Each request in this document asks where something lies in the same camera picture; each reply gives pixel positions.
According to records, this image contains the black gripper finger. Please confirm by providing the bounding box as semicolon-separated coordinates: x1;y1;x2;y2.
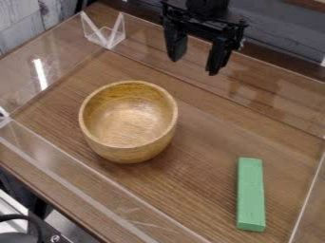
205;37;232;76
161;18;187;62

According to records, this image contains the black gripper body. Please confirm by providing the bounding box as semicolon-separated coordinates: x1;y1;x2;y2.
161;0;248;50

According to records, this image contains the green rectangular block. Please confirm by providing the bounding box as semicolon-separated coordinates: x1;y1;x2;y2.
236;158;266;232

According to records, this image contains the brown wooden bowl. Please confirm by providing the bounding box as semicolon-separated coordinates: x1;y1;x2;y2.
78;81;179;163

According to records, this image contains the clear acrylic corner bracket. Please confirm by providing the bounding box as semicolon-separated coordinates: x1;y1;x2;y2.
80;11;125;49

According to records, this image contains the clear acrylic tray wall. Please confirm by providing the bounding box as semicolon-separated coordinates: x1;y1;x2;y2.
0;4;325;243

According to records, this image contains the black metal table frame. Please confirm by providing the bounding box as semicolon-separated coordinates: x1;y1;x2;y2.
0;168;93;243

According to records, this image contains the black cable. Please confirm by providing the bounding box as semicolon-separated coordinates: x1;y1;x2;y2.
0;214;45;243

